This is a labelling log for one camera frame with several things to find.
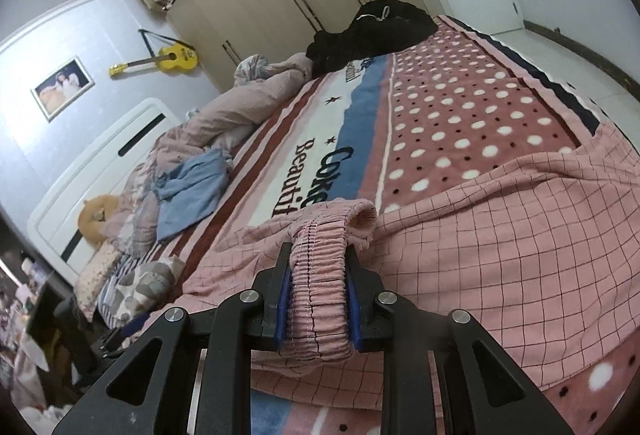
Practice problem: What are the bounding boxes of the blue folded garment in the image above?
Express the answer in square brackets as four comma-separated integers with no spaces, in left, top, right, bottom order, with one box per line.
[152,148,229,241]

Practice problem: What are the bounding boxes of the pink striped quilt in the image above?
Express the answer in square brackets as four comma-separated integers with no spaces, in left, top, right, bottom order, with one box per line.
[100,53,312,256]

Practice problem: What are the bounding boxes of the bear print cream cloth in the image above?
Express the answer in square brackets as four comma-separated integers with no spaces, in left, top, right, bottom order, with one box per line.
[96,255,186,329]

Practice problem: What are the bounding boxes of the striped polka-dot bed blanket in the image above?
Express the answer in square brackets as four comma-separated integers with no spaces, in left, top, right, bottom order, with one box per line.
[98,14,640,435]

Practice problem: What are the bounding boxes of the yellow ukulele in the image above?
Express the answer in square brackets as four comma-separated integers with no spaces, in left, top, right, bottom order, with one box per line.
[108,29,200,78]

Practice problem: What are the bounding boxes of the pink checked pants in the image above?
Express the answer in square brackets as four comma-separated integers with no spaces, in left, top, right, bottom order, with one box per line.
[178,123,639,432]

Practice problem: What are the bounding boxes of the white headboard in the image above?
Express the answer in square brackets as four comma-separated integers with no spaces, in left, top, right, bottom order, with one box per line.
[27,98,181,285]

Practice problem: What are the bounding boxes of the orange plush toy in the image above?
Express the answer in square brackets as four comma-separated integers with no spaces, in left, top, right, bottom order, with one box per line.
[77,195,119,247]

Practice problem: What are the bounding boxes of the black clothes pile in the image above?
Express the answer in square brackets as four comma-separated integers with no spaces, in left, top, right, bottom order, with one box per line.
[306,0,438,78]

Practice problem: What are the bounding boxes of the framed wall photo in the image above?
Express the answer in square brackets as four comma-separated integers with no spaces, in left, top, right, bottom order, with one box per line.
[30,56,94,122]

